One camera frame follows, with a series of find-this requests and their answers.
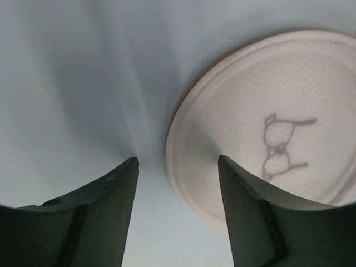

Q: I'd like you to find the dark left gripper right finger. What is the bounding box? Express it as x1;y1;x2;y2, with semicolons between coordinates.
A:
218;155;355;266

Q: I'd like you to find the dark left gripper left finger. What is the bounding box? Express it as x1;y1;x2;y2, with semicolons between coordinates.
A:
1;157;139;266

